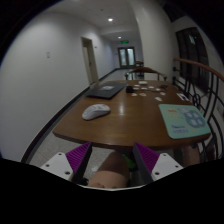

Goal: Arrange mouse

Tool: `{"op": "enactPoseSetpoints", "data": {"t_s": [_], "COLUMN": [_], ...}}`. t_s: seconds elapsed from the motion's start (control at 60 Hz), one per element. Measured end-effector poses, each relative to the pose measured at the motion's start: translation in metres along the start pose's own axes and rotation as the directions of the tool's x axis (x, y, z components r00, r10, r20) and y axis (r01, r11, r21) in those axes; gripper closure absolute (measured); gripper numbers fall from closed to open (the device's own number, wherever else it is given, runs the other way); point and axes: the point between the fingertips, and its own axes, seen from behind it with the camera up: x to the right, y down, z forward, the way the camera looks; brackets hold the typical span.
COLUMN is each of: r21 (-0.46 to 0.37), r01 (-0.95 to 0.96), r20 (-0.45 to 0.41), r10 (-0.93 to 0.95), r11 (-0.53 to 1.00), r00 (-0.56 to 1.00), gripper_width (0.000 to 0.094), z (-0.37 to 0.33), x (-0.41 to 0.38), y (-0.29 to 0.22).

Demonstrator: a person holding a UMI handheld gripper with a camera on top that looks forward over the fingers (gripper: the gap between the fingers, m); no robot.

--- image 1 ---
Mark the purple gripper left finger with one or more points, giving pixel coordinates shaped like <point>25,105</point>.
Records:
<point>70,166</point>

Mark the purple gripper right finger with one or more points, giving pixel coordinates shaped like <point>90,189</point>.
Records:
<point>153,166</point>

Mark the green mouse pad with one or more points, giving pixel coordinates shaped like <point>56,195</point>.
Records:
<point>183,121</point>

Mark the white computer mouse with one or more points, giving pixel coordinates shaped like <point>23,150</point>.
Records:
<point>95,111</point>

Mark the white card on table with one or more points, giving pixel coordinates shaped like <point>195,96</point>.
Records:
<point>158,99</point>

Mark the small black box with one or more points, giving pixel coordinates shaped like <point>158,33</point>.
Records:
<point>129,89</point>

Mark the black laptop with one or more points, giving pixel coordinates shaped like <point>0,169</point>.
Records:
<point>106,91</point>

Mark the brown wooden chair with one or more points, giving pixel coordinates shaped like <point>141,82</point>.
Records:
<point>140,72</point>

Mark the wooden stair handrail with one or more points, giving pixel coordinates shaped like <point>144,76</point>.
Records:
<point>213,71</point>

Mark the double glass door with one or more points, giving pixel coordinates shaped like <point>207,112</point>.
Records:
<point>126,57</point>

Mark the side wooden door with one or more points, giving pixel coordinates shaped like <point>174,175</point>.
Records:
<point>89,59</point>

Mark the green exit sign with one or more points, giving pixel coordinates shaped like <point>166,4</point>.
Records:
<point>125,42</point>

